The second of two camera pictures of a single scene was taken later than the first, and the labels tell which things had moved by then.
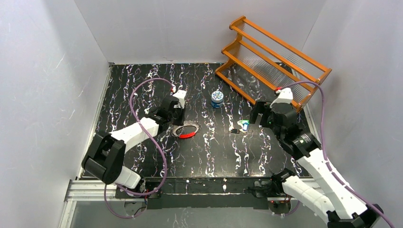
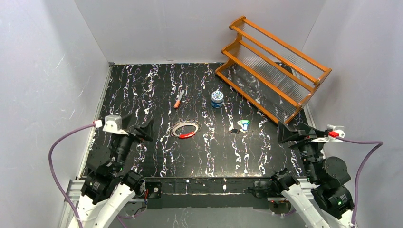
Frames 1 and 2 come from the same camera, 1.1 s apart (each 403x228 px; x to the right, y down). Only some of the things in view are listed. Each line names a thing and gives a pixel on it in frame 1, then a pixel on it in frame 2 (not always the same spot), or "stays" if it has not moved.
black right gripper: [261, 111] -> [300, 137]
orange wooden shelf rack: [256, 63] stays
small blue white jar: [217, 98] stays
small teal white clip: [241, 122] stays
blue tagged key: [245, 126] stays
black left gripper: [178, 115] -> [133, 134]
